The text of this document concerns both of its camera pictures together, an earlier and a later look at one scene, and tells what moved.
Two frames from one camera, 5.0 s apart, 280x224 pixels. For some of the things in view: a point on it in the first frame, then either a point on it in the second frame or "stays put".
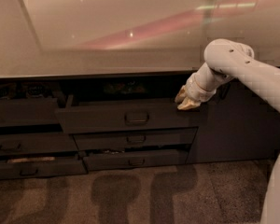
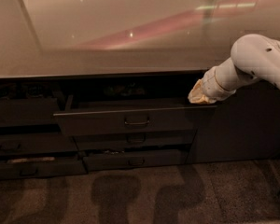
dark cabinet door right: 241,127 stays put
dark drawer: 1,170 stays put
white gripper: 195,90 → 211,85
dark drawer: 21,143 stays put
